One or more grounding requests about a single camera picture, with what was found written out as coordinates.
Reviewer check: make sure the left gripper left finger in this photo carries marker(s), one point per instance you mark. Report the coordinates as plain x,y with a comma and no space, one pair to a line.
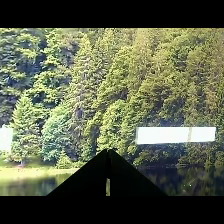
88,178

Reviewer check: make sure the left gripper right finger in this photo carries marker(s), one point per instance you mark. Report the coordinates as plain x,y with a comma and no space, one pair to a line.
128,178

